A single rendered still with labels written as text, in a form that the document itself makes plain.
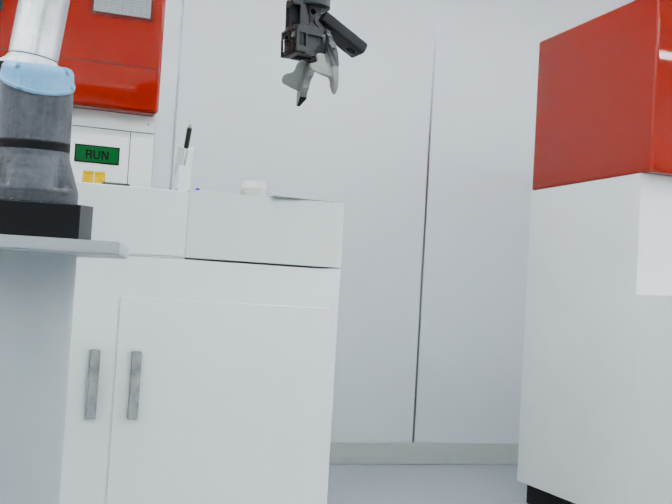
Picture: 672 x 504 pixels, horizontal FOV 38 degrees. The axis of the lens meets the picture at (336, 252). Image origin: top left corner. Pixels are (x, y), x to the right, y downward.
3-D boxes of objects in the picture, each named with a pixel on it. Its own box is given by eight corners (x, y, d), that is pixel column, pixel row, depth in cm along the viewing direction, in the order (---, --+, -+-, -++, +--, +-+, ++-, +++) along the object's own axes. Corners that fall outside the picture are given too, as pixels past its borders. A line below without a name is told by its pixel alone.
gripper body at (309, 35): (279, 61, 194) (281, 2, 194) (317, 67, 198) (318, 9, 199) (297, 53, 187) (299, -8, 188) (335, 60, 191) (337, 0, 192)
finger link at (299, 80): (273, 96, 200) (286, 55, 195) (298, 100, 202) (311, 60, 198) (278, 103, 197) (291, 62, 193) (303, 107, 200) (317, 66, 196)
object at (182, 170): (171, 201, 236) (174, 147, 237) (186, 202, 237) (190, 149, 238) (175, 199, 230) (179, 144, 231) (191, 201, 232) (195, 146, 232)
